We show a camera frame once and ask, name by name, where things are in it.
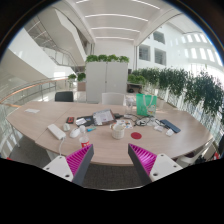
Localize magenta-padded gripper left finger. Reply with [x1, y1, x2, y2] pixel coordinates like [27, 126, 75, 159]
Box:
[42, 143, 95, 186]

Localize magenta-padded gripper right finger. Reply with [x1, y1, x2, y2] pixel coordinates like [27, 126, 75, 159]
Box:
[127, 143, 184, 185]

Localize white chair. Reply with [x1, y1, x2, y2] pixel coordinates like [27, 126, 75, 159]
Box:
[101, 92, 126, 106]
[176, 139, 218, 168]

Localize white power strip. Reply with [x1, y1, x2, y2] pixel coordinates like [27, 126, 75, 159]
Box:
[46, 123, 67, 141]

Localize white computer mouse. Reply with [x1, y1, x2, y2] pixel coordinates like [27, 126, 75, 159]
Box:
[69, 127, 82, 139]

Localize dark blue flat case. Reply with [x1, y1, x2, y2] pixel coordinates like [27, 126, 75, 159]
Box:
[159, 118, 182, 134]

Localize colourful sticker sheet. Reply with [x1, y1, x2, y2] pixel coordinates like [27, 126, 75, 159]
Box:
[113, 119, 134, 130]

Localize black notebook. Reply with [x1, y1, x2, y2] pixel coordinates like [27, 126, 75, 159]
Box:
[75, 115, 95, 127]

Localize white grid-patterned mug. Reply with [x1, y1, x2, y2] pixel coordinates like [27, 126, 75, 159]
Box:
[110, 121, 127, 140]

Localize white paper sheet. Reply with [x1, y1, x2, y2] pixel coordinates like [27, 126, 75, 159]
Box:
[24, 107, 41, 115]

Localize green tote bag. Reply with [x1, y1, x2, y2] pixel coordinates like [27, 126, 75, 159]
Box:
[135, 93, 158, 118]

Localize printed booklet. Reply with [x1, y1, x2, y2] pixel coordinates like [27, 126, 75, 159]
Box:
[91, 108, 117, 127]

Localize tall clear white-lidded bottle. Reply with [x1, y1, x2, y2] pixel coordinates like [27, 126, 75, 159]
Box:
[125, 94, 134, 115]

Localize black chair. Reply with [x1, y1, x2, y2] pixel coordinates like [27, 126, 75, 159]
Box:
[54, 90, 74, 103]

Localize green hedge row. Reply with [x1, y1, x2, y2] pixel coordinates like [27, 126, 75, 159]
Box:
[131, 67, 224, 118]

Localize wooden planter with plants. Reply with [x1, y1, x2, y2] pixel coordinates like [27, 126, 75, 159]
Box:
[67, 72, 87, 92]

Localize white cabinet with plants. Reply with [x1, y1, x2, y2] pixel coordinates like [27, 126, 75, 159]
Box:
[84, 54, 130, 104]

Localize ceiling light strips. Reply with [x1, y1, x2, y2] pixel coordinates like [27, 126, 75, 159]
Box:
[74, 0, 161, 42]

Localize white power strip cable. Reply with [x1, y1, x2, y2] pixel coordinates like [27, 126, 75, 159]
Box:
[58, 136, 66, 157]

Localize black tangled cables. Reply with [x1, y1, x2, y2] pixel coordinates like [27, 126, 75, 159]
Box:
[124, 113, 161, 128]

